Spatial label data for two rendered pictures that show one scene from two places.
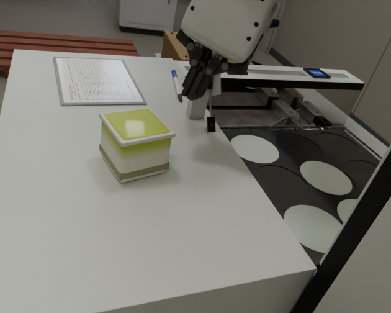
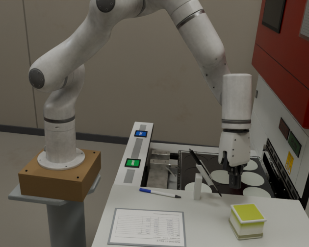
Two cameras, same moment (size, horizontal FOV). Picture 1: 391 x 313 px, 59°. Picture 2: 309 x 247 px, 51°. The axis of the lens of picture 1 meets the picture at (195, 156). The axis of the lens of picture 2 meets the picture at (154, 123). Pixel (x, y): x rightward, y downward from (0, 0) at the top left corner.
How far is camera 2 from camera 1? 0.96 m
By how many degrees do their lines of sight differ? 53
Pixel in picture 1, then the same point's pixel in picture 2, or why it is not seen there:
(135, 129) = (254, 213)
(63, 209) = not seen: outside the picture
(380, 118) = not seen: hidden behind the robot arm
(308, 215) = (249, 193)
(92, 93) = (170, 232)
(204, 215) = (277, 218)
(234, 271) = (304, 219)
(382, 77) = (42, 95)
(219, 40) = (243, 160)
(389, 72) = not seen: hidden behind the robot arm
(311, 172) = (220, 179)
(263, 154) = (203, 188)
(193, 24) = (235, 161)
